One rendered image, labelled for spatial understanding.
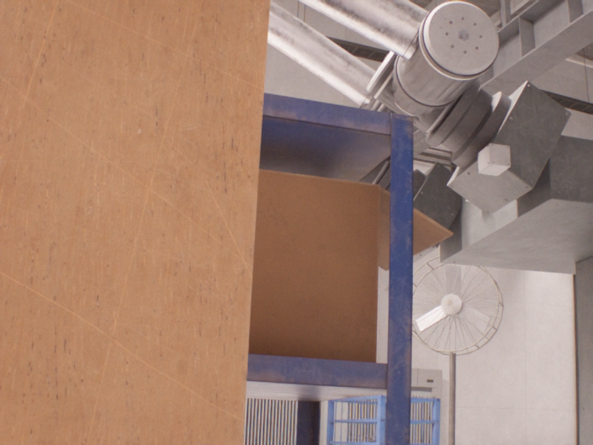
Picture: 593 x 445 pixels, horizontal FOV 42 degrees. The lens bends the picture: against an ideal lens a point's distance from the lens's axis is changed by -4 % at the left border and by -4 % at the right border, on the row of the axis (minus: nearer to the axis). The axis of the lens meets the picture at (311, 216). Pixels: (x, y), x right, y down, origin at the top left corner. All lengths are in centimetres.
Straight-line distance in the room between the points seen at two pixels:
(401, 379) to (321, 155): 38
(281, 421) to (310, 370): 926
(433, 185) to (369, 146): 161
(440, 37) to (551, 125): 49
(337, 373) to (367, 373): 4
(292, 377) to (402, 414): 16
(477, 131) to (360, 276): 108
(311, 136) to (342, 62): 165
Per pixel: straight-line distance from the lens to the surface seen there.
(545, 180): 228
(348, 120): 115
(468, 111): 219
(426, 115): 220
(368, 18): 197
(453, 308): 615
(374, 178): 280
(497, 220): 255
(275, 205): 115
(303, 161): 128
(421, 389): 1145
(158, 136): 49
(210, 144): 50
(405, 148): 117
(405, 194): 114
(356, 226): 118
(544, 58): 944
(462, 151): 221
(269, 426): 1022
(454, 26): 194
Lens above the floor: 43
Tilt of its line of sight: 16 degrees up
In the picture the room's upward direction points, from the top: 2 degrees clockwise
